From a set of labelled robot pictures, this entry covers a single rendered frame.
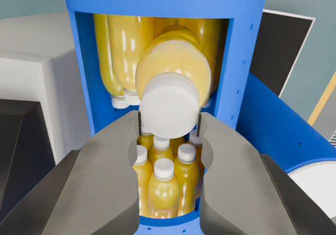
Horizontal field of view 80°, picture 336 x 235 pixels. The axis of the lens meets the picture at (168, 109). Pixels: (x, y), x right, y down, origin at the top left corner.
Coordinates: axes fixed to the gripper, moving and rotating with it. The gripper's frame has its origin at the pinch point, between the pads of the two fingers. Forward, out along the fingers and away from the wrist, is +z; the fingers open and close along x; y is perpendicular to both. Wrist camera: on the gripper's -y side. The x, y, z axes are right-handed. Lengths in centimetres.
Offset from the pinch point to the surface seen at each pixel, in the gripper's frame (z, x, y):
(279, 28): 119, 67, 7
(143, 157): 21.3, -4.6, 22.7
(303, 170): 31, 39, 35
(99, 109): 26.4, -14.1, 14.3
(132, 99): 20.7, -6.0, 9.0
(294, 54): 119, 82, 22
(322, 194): 31, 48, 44
